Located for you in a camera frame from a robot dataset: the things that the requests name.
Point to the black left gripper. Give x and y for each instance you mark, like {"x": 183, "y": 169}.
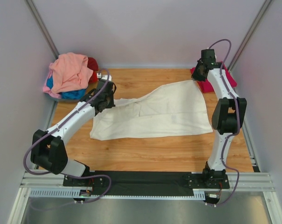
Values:
{"x": 111, "y": 104}

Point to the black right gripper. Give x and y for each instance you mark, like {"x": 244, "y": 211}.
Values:
{"x": 194, "y": 74}

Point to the white t shirt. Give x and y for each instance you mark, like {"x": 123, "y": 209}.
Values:
{"x": 176, "y": 109}

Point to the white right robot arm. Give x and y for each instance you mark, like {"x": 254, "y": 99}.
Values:
{"x": 226, "y": 121}

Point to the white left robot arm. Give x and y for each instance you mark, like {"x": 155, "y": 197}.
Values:
{"x": 49, "y": 147}

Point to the folded magenta t shirt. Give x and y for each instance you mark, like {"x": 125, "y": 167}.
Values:
{"x": 206, "y": 87}

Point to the blue t shirt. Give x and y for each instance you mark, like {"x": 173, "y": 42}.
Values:
{"x": 73, "y": 95}

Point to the dark red t shirt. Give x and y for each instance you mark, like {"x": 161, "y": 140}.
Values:
{"x": 93, "y": 65}

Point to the peach t shirt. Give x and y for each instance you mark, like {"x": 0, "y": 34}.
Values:
{"x": 70, "y": 73}

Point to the pink t shirt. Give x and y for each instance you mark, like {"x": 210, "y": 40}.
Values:
{"x": 47, "y": 88}

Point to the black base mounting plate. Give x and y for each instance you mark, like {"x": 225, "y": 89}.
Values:
{"x": 149, "y": 183}

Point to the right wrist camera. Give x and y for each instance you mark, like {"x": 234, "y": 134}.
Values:
{"x": 208, "y": 56}

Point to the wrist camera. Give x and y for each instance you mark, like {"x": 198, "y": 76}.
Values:
{"x": 208, "y": 56}
{"x": 104, "y": 77}

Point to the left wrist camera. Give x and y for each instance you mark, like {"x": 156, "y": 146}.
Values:
{"x": 104, "y": 77}

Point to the slotted white cable duct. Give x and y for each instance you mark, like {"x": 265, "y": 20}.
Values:
{"x": 82, "y": 194}

